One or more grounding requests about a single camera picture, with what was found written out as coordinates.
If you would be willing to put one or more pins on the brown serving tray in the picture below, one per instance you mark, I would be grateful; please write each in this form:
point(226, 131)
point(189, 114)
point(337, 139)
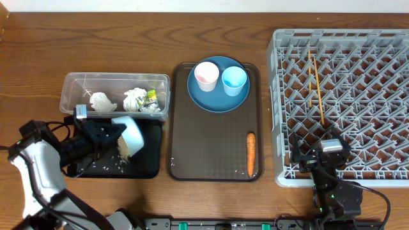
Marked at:
point(208, 146)

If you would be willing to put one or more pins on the clear plastic bin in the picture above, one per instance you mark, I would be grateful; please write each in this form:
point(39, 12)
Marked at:
point(78, 88)

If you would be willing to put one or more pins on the black waste tray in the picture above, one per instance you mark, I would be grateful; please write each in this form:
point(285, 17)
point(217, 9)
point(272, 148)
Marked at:
point(143, 165)

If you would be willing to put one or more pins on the pink cup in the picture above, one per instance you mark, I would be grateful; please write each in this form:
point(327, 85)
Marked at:
point(206, 73)

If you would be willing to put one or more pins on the orange carrot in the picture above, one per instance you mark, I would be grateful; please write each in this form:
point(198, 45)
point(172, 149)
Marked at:
point(251, 152)

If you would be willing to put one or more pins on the dark blue plate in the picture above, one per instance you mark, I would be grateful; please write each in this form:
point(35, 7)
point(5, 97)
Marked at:
point(224, 97)

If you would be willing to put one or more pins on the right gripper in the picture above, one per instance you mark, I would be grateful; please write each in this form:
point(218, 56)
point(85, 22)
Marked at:
point(308, 161)

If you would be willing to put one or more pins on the pile of white rice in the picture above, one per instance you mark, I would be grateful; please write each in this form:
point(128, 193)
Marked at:
point(112, 161)

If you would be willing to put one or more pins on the green snack wrapper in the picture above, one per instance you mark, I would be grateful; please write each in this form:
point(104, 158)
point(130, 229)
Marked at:
point(150, 103)

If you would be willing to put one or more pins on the light blue bowl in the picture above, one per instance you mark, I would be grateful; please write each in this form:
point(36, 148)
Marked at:
point(131, 140)

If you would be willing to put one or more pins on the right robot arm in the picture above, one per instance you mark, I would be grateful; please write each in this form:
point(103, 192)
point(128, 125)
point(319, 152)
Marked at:
point(338, 200)

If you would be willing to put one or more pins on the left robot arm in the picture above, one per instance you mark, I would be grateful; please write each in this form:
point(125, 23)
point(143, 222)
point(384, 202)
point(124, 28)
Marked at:
point(40, 156)

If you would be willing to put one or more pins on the right wooden chopstick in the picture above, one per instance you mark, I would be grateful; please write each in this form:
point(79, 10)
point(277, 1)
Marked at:
point(318, 92)

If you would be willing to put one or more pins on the white tissue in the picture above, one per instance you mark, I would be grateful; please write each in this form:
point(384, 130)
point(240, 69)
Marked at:
point(100, 103)

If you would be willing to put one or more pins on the light blue cup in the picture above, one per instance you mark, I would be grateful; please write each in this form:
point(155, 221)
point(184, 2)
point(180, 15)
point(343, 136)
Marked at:
point(233, 80)

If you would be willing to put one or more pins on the grey dishwasher rack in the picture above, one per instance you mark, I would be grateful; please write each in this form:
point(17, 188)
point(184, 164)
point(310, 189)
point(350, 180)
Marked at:
point(363, 77)

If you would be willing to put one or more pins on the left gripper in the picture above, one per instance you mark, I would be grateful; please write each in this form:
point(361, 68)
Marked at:
point(93, 134)

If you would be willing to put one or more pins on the white paper ball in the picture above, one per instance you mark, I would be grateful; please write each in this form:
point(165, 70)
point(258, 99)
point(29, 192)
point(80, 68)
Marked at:
point(134, 100)

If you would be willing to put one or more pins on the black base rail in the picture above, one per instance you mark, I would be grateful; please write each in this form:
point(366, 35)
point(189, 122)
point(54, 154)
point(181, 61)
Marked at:
point(281, 223)

